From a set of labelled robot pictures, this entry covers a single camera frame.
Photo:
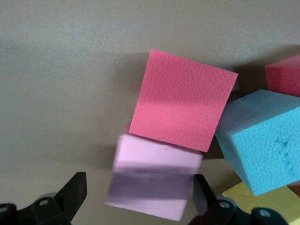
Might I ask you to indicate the light blue foam cube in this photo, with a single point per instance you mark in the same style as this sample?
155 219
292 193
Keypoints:
262 140

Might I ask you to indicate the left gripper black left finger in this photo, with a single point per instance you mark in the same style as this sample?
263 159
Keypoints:
70 197

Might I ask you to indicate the yellow foam cube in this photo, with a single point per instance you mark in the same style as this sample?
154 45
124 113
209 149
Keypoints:
272 204

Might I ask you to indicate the pink foam cube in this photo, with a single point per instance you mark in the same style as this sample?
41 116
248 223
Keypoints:
152 178

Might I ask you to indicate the red foam cube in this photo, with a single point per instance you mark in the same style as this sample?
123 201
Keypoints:
284 78
182 100

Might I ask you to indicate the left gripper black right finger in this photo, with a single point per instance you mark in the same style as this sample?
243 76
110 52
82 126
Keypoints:
206 204

